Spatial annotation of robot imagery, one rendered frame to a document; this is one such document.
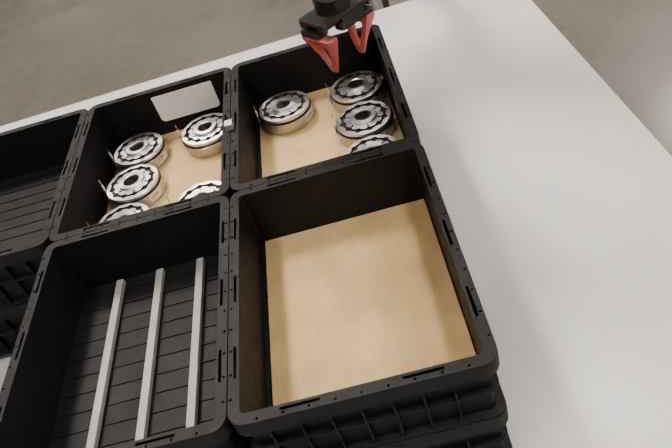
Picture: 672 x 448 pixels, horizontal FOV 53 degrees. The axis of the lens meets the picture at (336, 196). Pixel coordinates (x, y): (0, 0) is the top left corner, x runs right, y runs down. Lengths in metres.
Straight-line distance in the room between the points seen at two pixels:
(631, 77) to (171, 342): 2.11
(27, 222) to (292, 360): 0.68
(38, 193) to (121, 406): 0.61
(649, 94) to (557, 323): 1.70
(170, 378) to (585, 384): 0.56
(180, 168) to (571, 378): 0.78
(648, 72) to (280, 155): 1.80
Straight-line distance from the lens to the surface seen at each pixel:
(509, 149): 1.33
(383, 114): 1.21
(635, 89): 2.68
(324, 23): 1.06
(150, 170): 1.30
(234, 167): 1.08
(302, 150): 1.23
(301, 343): 0.92
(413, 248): 0.99
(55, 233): 1.15
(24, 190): 1.51
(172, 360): 0.99
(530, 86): 1.49
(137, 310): 1.09
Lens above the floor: 1.54
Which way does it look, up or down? 40 degrees down
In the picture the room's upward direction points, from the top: 19 degrees counter-clockwise
